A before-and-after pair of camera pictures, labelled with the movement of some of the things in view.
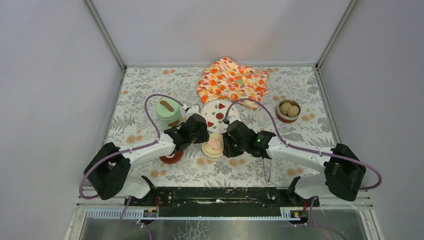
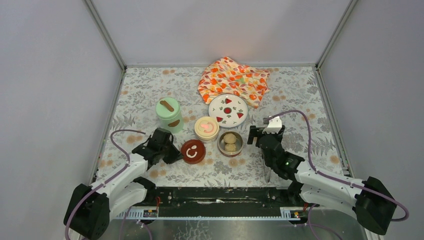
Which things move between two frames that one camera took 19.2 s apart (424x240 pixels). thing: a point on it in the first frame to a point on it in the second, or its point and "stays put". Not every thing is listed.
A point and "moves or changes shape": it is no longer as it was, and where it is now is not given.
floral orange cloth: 223,80 stays put
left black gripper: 199,129 to 168,152
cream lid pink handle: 214,148 moves or changes shape
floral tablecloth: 291,108 stays put
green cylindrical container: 167,108 stays put
